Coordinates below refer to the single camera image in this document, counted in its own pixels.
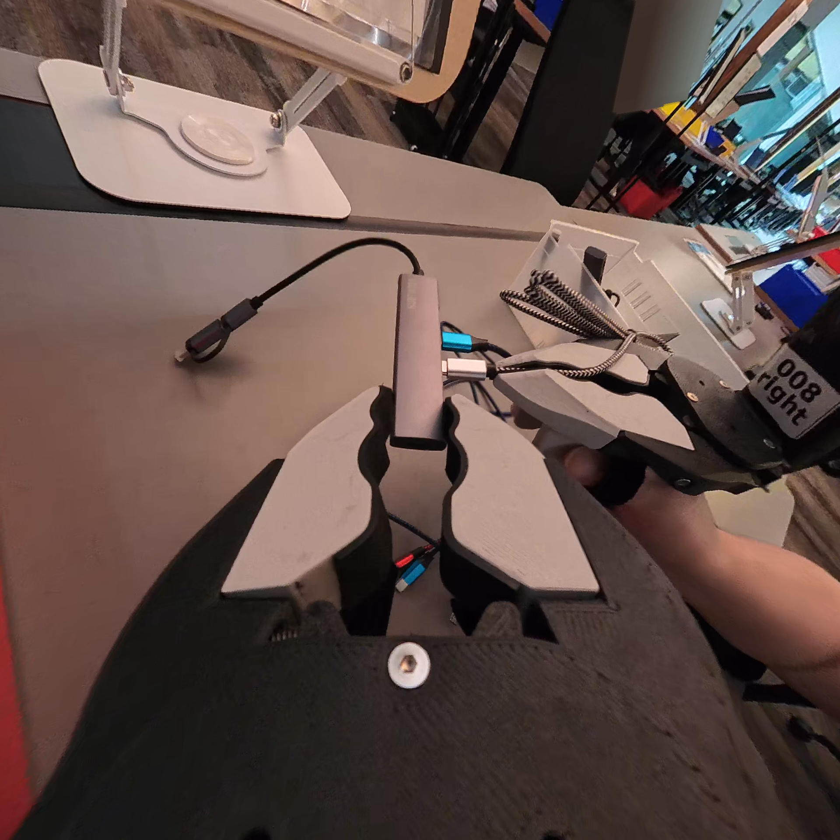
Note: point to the person's right hand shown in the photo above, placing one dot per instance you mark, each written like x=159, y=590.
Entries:
x=676, y=518

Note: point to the grey usb hub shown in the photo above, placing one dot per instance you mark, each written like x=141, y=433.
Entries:
x=417, y=361

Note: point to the instruction board stand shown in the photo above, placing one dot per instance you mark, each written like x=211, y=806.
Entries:
x=735, y=308
x=197, y=164

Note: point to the black cabinet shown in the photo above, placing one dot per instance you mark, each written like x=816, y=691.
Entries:
x=571, y=98

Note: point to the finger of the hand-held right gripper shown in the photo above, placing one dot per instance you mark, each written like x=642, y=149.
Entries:
x=590, y=413
x=558, y=359

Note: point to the blue plastic bin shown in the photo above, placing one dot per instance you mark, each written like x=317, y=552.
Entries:
x=787, y=295

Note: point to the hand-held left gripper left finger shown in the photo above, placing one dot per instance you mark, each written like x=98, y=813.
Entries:
x=308, y=499

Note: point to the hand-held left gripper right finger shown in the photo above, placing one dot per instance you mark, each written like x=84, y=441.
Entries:
x=518, y=518

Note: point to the clear plastic bin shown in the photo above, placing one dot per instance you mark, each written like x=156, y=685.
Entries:
x=649, y=289

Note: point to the person's right forearm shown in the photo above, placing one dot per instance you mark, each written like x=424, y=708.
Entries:
x=754, y=590

